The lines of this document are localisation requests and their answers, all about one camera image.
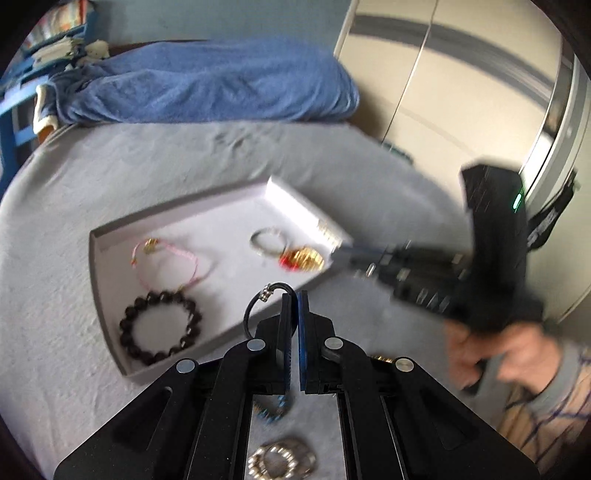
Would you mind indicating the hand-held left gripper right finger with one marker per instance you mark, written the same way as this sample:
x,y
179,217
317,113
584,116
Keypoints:
x,y
303,341

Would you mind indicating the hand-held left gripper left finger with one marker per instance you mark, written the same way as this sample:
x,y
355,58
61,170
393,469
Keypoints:
x,y
286,341

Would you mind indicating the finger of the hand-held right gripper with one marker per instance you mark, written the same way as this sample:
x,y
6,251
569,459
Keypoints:
x,y
425,290
392,254

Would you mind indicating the grey shallow tray box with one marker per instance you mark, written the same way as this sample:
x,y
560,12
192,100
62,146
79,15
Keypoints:
x,y
221,277

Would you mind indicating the thin silver bangle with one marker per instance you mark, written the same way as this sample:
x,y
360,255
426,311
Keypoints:
x,y
255,244

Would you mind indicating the person's right forearm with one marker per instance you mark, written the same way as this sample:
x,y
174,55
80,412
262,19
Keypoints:
x,y
554,415

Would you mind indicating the small gold jewelry piece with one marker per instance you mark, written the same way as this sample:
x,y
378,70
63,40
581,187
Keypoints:
x,y
381,357

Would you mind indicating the person's right hand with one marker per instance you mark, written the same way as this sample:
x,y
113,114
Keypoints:
x,y
521,355

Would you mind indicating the teal knitted item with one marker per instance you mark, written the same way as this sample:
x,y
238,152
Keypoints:
x,y
396,151

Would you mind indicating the beige wardrobe grey stripe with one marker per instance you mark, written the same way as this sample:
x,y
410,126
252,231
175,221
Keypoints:
x,y
461,92

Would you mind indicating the blue fleece blanket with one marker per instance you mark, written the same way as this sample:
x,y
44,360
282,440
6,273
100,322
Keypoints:
x,y
207,83

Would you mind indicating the white and grey cloth item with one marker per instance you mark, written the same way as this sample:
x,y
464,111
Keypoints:
x,y
45,110

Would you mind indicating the white plush toy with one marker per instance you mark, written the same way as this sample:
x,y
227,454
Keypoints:
x,y
97,50

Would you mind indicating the blue desk with shelf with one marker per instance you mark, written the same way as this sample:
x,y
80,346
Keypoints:
x,y
18,101

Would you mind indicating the stack of papers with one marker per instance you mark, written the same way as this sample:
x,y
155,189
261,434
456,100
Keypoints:
x,y
55,50

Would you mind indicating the row of books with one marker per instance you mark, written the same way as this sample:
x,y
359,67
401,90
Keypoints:
x,y
60,23

